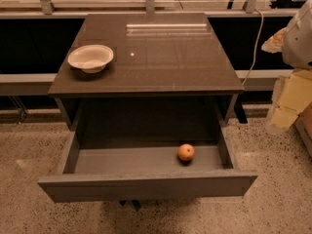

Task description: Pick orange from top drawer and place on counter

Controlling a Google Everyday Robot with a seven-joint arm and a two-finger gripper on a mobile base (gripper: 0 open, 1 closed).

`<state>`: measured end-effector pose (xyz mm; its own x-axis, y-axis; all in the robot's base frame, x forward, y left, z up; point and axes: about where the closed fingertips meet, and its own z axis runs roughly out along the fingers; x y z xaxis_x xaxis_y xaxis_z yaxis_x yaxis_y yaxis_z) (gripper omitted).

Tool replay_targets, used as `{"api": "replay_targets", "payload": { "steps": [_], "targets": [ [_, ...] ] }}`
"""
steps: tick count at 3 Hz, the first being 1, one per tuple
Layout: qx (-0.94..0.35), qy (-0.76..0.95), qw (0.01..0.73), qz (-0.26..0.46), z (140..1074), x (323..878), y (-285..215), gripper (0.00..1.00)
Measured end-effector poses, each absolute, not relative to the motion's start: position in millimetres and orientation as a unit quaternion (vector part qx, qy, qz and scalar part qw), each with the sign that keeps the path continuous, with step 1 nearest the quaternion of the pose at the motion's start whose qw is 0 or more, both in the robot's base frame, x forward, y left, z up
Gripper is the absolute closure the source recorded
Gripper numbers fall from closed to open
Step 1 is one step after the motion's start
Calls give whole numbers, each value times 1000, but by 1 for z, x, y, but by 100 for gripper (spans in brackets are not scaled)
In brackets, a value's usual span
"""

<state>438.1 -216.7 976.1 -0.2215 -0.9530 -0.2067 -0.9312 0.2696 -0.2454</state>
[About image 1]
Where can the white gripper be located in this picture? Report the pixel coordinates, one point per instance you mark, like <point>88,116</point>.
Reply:
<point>298,44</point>

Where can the orange fruit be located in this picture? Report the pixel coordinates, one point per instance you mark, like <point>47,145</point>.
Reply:
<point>186,152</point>

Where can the grey cabinet with counter top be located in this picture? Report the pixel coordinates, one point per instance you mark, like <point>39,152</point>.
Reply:
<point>159,55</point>

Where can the grey open top drawer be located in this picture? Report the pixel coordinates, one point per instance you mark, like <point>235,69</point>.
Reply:
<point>126,149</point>

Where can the white paper bowl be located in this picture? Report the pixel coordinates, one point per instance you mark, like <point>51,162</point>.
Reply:
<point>91,58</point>

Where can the metal railing frame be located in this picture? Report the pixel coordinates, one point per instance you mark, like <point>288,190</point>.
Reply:
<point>20,76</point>

